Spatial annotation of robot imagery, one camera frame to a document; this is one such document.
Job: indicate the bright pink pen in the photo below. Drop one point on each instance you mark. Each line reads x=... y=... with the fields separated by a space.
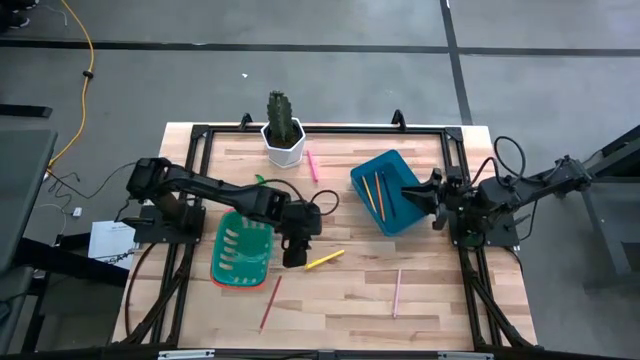
x=312 y=166

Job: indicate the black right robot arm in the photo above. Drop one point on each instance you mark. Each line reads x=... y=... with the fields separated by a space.
x=525 y=187

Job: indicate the silver bracket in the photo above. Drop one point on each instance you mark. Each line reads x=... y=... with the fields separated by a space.
x=465 y=355
x=186 y=354

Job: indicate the dark grey desk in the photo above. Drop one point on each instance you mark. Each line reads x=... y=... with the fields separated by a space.
x=22 y=190

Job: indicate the red pencil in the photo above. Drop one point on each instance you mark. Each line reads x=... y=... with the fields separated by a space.
x=270 y=305

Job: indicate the yellow pen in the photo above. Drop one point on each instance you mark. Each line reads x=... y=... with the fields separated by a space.
x=325 y=259

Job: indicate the orange pencil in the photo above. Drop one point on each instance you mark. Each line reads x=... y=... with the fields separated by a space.
x=380 y=196

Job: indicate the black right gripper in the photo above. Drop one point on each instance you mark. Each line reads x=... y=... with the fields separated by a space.
x=439 y=220

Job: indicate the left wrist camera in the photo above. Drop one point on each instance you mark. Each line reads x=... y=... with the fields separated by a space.
x=295 y=254

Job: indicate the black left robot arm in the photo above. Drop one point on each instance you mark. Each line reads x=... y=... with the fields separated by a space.
x=215 y=187

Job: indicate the person's foot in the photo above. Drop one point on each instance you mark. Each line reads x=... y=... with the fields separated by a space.
x=19 y=21

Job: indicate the black bar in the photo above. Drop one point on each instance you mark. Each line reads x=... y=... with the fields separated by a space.
x=25 y=111

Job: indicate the black desk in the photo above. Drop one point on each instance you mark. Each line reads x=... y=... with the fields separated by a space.
x=610 y=225

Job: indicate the teal basket orange rim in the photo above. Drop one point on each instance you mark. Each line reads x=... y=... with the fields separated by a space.
x=242 y=250

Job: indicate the yellow pencil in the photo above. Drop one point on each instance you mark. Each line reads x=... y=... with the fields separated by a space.
x=369 y=194

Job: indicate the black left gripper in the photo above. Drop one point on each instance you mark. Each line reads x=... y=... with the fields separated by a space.
x=300 y=220

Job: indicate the black aluminium frame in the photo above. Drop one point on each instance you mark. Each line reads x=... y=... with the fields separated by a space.
x=325 y=129

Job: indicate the blue plastic tray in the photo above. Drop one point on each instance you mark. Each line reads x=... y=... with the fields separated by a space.
x=407 y=200

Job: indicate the white paper sheet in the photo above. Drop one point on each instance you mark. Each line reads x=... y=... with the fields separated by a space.
x=110 y=242

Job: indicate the white plant pot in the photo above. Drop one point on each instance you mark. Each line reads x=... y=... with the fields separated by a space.
x=282 y=155

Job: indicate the small white adapter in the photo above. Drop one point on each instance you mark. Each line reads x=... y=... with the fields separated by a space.
x=76 y=212

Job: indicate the pale pink pen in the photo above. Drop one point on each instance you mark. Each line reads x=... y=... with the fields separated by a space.
x=397 y=294

